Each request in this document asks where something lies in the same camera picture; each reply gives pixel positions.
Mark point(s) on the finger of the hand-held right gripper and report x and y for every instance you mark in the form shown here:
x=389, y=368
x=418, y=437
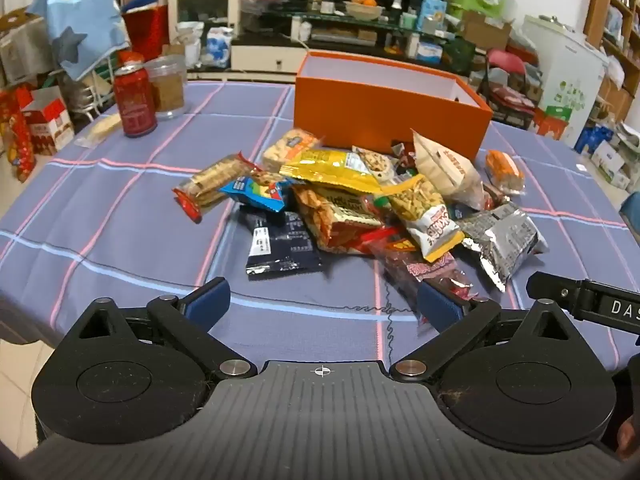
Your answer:
x=600, y=305

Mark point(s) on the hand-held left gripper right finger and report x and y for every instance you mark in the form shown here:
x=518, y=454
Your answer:
x=440, y=307

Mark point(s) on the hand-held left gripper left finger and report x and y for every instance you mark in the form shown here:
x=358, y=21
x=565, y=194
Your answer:
x=210, y=302

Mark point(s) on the orange cracker packet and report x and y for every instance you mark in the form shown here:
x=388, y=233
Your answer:
x=505, y=170

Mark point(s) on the orange cardboard box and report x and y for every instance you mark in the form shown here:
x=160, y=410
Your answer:
x=380, y=110

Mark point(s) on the pink red snack packet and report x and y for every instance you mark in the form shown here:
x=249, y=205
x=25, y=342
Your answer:
x=425, y=272

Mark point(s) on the dark navy snack packet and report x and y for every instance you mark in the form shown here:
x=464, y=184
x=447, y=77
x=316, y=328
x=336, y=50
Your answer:
x=277, y=245

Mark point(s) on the silver snack packet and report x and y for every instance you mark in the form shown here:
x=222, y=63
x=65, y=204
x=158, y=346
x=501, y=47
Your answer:
x=505, y=240

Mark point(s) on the yellow white peanut packet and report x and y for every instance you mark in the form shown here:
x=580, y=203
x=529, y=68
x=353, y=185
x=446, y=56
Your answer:
x=425, y=215

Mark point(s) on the blue snack packet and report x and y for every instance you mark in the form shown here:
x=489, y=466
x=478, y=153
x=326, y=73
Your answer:
x=250, y=192

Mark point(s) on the blue plaid tablecloth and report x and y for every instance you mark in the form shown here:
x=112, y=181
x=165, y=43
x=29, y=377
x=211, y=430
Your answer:
x=125, y=220

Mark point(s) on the clear cracker packet red ends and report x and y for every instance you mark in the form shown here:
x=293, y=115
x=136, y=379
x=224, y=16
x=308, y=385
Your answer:
x=210, y=180

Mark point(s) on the orange red snack bag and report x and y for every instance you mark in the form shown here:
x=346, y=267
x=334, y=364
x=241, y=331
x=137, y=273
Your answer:
x=335, y=220

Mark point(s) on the white beige snack packet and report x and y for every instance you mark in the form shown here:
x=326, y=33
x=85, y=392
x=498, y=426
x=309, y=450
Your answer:
x=450, y=170

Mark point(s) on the cookie snack packet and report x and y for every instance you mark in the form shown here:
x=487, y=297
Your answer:
x=377, y=162

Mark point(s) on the beige cracker packet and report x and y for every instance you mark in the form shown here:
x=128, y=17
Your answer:
x=290, y=147

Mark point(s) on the yellow snack packet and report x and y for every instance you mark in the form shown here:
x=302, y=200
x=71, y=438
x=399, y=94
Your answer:
x=325, y=167

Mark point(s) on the clear packet of sticks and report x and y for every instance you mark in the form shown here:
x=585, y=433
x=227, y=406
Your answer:
x=102, y=129

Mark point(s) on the red drink can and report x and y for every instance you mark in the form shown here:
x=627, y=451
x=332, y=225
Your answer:
x=134, y=105

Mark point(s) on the white chest freezer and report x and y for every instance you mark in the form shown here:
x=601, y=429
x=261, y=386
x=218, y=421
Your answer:
x=565, y=70

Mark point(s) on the red white carton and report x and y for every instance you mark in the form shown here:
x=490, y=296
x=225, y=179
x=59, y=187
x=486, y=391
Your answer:
x=47, y=125

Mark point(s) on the blue white bag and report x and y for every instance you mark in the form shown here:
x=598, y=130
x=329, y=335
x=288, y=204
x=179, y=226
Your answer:
x=220, y=47

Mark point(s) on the red chair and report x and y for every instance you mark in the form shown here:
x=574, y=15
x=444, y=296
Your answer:
x=507, y=60

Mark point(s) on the brown cardboard box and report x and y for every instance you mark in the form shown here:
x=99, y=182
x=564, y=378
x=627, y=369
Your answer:
x=487, y=32

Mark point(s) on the red box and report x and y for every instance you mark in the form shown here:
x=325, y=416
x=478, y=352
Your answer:
x=147, y=30

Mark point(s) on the light blue carton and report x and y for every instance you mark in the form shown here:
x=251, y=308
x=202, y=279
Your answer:
x=432, y=12

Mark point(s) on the wooden shelf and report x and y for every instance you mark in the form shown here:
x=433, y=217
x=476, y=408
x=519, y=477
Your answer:
x=597, y=0

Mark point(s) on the fruit bowl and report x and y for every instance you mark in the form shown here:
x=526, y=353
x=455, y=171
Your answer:
x=364, y=10

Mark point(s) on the blue star cloth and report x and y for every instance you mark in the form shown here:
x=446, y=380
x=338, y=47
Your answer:
x=75, y=25

